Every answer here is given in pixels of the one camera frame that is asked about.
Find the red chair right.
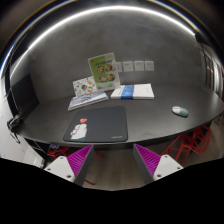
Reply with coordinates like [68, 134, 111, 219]
[162, 126, 211, 163]

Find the white patterned card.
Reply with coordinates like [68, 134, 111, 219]
[73, 76, 97, 97]

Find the black cable clamp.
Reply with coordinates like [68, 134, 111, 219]
[7, 114, 22, 144]

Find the black mouse pad with picture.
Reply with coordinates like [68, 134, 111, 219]
[63, 106, 128, 143]

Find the black monitor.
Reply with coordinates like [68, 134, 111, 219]
[11, 74, 39, 119]

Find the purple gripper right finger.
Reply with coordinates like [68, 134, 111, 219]
[133, 144, 182, 184]

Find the green food menu stand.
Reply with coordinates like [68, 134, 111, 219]
[88, 53, 120, 91]

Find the red chair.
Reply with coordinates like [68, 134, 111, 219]
[162, 126, 211, 163]
[47, 145, 69, 159]

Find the white blue book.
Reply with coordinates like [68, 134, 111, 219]
[111, 83, 154, 99]

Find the white wall socket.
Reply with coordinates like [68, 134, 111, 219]
[134, 61, 144, 71]
[123, 61, 133, 72]
[145, 61, 154, 71]
[116, 62, 123, 72]

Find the white ceiling light strip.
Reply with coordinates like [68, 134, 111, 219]
[0, 3, 195, 78]

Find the red chair left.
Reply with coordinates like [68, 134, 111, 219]
[47, 145, 69, 159]

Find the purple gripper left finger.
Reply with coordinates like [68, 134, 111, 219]
[45, 145, 94, 186]

